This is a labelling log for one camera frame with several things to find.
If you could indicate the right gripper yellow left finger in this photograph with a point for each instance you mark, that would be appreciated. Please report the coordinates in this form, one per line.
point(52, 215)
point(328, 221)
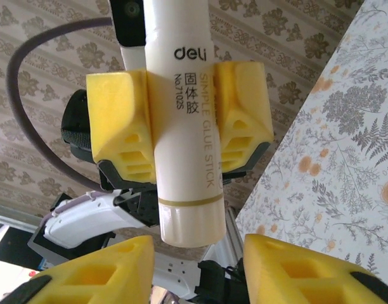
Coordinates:
point(86, 278)

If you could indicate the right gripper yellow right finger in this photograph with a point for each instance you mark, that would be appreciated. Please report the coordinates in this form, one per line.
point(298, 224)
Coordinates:
point(308, 278)

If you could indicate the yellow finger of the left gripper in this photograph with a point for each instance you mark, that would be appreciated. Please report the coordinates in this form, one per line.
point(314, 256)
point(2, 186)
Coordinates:
point(244, 104)
point(118, 111)

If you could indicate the white glue stick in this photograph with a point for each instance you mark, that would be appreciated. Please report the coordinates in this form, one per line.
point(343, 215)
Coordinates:
point(181, 142)

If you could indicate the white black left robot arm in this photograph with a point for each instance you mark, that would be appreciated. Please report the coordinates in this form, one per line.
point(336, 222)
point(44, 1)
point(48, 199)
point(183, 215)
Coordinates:
point(86, 221)

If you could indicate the floral table cover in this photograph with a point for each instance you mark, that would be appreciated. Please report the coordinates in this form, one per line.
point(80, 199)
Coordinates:
point(340, 158)

